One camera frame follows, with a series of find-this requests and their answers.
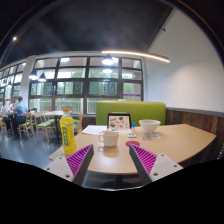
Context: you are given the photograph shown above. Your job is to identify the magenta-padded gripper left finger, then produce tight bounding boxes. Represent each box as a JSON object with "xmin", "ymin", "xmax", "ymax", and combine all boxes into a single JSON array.
[{"xmin": 43, "ymin": 143, "xmax": 95, "ymax": 187}]

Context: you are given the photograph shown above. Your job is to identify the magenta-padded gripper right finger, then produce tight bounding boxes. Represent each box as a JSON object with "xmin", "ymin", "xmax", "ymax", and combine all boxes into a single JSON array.
[{"xmin": 128, "ymin": 143, "xmax": 184, "ymax": 186}]

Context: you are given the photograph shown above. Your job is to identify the yellow drink bottle orange cap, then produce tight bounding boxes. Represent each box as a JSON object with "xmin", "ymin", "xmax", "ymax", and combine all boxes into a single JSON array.
[{"xmin": 59, "ymin": 107, "xmax": 77, "ymax": 156}]

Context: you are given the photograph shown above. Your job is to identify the white paper sheet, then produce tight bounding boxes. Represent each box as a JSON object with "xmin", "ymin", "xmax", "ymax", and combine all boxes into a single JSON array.
[{"xmin": 81, "ymin": 124, "xmax": 108, "ymax": 136}]

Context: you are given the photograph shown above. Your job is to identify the white bowl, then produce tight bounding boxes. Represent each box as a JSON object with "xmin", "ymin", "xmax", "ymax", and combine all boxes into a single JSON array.
[{"xmin": 138, "ymin": 119, "xmax": 162, "ymax": 135}]

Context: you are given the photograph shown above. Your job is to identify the white ceramic mug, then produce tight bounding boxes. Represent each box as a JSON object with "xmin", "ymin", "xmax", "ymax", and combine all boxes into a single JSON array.
[{"xmin": 98, "ymin": 129, "xmax": 120, "ymax": 148}]

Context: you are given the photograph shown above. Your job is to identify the black tablet with sticker picture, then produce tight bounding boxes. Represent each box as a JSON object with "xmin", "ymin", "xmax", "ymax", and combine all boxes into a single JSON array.
[{"xmin": 106, "ymin": 112, "xmax": 132, "ymax": 132}]

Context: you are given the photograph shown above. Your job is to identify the wooden chairs with green seats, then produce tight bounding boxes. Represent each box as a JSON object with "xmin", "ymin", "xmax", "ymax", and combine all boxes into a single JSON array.
[{"xmin": 0, "ymin": 111, "xmax": 84, "ymax": 144}]

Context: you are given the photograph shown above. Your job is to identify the green upholstered bench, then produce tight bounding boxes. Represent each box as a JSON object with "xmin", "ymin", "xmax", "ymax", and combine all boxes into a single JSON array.
[{"xmin": 95, "ymin": 101, "xmax": 167, "ymax": 127}]

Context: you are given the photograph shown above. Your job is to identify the light wooden dining table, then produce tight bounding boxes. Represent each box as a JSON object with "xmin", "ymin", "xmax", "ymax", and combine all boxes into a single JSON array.
[{"xmin": 40, "ymin": 110, "xmax": 66, "ymax": 144}]

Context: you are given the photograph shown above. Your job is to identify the person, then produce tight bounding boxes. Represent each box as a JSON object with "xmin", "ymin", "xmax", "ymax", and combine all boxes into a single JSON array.
[
  {"xmin": 0, "ymin": 99, "xmax": 10, "ymax": 125},
  {"xmin": 12, "ymin": 96, "xmax": 28, "ymax": 138}
]

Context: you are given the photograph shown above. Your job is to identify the black pendant lamps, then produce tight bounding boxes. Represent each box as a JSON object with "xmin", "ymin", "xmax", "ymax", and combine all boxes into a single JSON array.
[{"xmin": 28, "ymin": 54, "xmax": 116, "ymax": 83}]

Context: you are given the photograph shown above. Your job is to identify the long curved light strip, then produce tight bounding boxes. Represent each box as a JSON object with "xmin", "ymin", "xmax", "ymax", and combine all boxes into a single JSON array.
[{"xmin": 101, "ymin": 49, "xmax": 171, "ymax": 64}]

